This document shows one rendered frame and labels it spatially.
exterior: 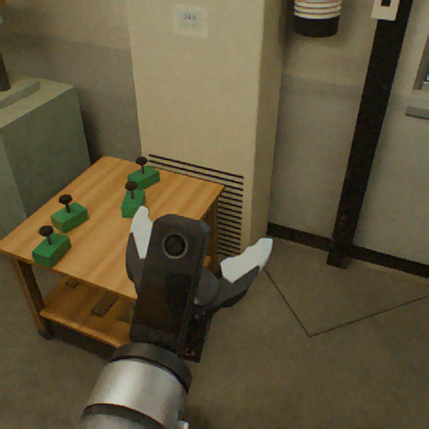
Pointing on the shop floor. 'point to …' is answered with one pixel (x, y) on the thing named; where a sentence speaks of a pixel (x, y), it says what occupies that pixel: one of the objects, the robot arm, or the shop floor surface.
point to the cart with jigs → (101, 243)
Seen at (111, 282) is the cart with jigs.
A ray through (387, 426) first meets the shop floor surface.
